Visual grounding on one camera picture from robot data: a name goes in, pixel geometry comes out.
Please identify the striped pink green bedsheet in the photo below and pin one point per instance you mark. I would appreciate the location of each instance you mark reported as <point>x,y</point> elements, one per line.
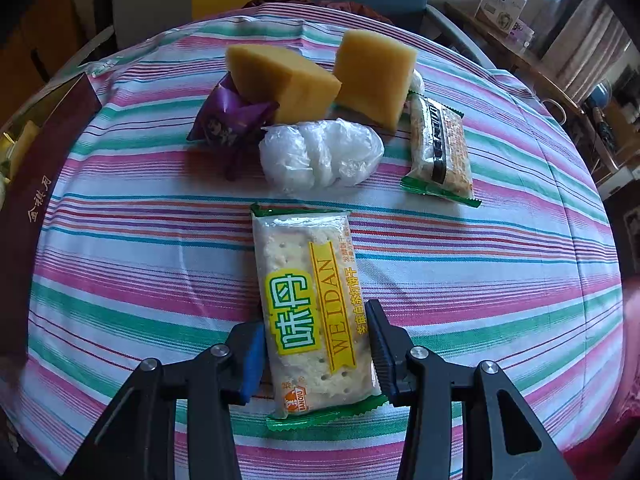
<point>475,270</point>

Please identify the yellow sponge block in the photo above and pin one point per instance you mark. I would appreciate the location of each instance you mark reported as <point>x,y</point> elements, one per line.
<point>375,75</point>
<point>280,80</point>

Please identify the white plastic bag wad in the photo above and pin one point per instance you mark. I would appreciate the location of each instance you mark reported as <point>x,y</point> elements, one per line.
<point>320,155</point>

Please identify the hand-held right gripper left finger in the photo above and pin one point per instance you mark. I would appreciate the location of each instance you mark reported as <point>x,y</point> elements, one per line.
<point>250,360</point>

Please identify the small purple box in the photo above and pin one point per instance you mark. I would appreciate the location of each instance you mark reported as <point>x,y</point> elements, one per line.
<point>521,34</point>

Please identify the cracker packet yellow label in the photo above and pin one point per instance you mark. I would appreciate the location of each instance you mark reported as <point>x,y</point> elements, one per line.
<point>300,285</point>

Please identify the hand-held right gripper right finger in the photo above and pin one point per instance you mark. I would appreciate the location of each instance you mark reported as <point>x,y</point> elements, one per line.
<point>382,350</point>

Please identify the dark red cloth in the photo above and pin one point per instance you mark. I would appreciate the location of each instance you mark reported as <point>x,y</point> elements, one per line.
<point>320,2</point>

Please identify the wooden side table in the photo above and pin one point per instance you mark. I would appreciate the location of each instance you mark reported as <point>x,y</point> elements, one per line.
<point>525,65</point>

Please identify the purple snack wrapper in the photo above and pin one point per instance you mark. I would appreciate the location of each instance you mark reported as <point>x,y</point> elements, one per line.
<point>225,120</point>

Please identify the small white plastic wad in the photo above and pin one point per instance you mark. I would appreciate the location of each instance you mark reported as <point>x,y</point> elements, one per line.
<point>417,82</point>

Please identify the cracker packet black band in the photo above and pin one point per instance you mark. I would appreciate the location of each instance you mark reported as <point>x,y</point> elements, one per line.
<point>445,150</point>

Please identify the white plastic loop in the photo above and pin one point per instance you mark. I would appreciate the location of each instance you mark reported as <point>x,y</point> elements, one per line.
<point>555,112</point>

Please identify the wooden wardrobe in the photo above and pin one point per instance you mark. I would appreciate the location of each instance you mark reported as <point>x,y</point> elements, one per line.
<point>40,35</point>

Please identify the blue round object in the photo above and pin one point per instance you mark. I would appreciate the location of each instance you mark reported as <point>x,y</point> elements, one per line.
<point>599,95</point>

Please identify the striped beige curtain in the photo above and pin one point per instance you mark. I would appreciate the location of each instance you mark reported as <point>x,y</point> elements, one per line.
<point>585,45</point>

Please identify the gold tin box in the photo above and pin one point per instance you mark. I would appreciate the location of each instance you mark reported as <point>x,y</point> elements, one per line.
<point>40,160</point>

